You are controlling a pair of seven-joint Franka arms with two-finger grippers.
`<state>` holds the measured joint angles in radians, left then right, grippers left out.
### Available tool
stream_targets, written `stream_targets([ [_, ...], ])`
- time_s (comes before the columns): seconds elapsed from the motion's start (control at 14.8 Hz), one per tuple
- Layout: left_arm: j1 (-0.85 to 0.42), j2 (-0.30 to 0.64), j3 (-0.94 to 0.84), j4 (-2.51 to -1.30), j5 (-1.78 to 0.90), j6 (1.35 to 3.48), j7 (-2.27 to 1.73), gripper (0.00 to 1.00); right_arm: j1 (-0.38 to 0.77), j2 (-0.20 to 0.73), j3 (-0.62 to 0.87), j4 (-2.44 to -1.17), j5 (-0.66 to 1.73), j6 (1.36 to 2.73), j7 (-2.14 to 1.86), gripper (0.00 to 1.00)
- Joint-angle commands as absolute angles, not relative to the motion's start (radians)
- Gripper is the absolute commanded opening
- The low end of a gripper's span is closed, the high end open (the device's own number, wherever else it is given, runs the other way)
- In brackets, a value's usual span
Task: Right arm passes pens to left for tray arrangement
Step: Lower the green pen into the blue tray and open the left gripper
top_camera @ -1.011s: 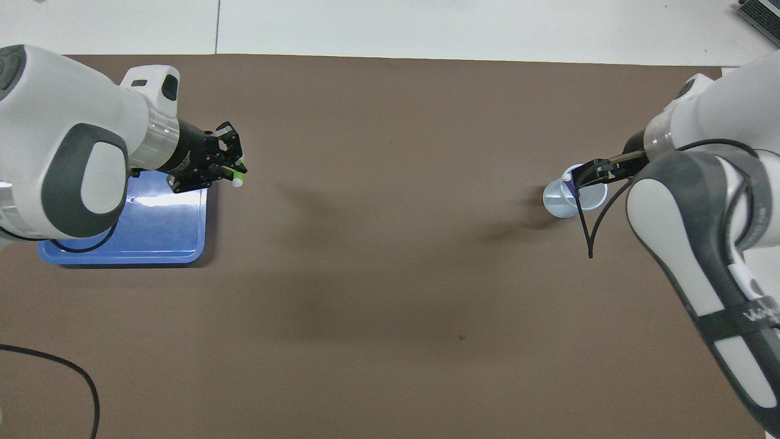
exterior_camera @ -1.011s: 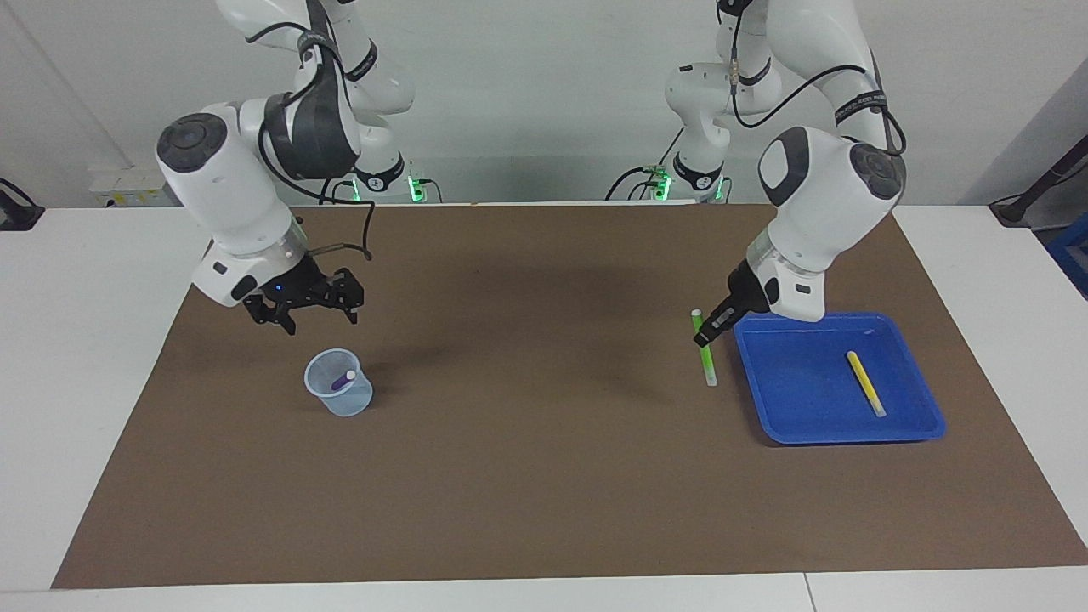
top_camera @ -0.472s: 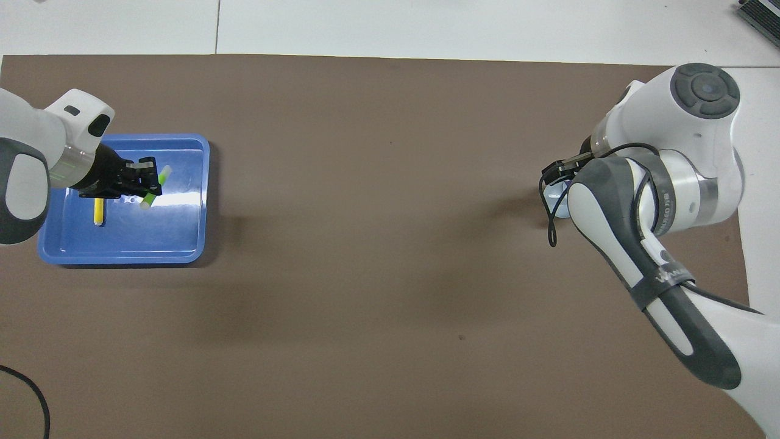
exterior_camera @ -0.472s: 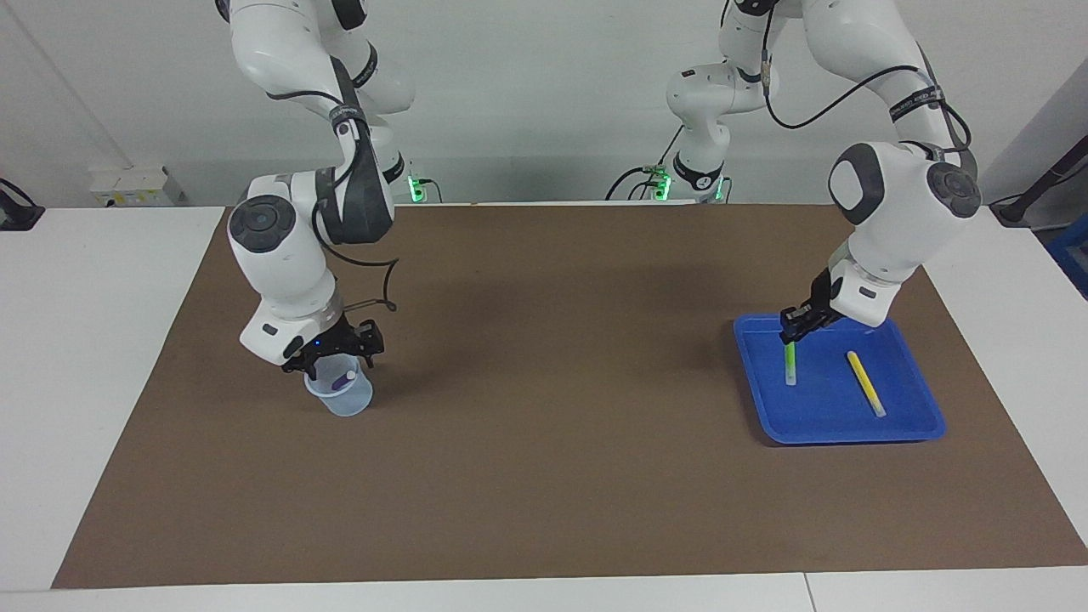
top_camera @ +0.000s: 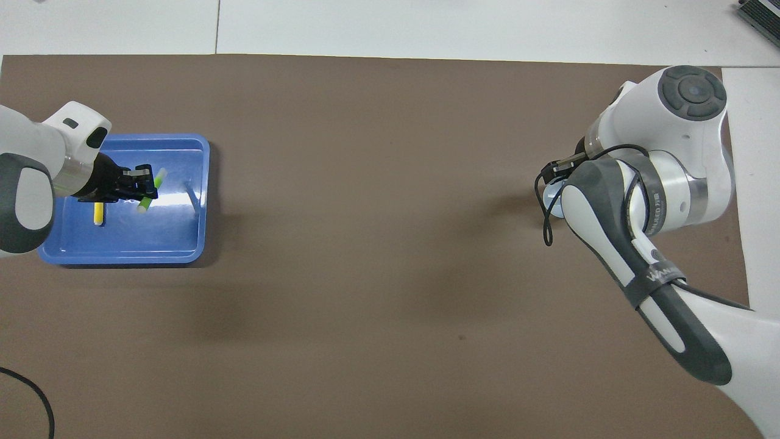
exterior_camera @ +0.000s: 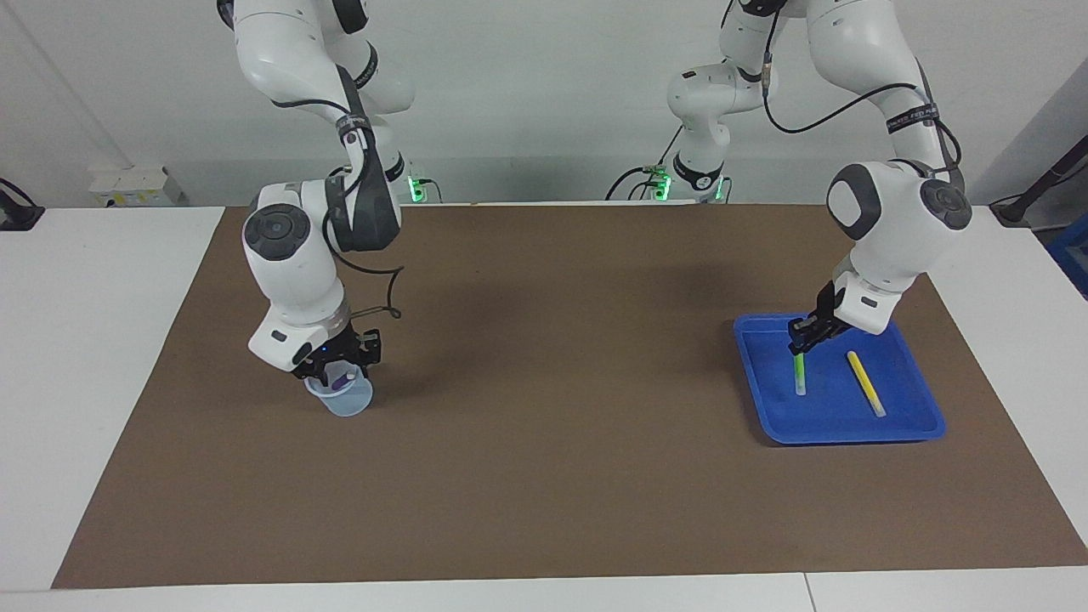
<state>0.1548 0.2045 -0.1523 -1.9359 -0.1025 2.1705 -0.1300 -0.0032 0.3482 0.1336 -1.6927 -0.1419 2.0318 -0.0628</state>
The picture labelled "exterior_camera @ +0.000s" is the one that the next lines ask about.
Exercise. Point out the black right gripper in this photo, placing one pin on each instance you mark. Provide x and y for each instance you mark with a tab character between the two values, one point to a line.
327	357

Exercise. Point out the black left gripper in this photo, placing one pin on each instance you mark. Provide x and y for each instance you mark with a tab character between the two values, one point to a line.
829	310

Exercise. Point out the purple pen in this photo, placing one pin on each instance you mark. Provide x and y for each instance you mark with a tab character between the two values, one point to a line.
340	381

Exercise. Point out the green pen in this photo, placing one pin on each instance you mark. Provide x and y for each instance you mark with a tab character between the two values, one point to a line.
799	374

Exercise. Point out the yellow pen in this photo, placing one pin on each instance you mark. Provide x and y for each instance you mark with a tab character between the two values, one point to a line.
865	382

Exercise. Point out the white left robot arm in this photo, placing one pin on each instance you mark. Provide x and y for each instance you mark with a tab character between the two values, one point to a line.
892	229

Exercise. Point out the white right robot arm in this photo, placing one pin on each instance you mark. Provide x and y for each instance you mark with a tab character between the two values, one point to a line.
297	272

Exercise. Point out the blue plastic tray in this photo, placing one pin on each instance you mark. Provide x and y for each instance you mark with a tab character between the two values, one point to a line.
833	416

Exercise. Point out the clear plastic cup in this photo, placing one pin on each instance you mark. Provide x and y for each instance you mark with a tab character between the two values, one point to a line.
348	404

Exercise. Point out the brown table mat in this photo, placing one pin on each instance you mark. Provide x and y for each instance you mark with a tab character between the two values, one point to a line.
544	425

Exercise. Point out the blue crate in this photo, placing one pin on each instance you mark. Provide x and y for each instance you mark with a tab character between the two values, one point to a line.
1073	255

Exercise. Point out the black stand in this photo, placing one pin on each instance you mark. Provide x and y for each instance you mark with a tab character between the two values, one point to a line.
1041	185

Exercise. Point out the black table clamp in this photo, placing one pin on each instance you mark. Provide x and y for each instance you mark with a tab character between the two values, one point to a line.
17	212

